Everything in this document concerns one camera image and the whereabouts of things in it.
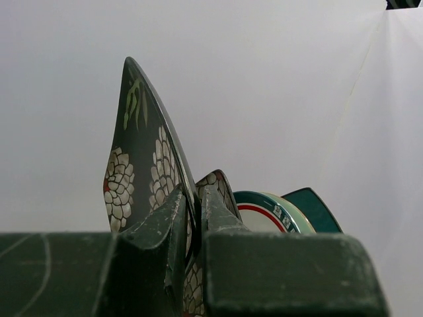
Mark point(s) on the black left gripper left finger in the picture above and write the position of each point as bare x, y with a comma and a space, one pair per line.
157, 245

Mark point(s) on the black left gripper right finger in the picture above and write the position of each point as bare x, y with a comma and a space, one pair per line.
218, 219

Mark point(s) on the black square floral plate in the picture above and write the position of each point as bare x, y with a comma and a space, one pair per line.
145, 165
218, 179

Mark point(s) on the white plate teal red rim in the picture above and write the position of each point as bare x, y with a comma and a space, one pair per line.
260, 213

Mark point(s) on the dark teal square plate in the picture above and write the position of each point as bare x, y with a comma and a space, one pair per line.
314, 209

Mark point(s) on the light green floral plate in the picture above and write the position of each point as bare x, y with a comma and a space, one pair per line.
299, 218

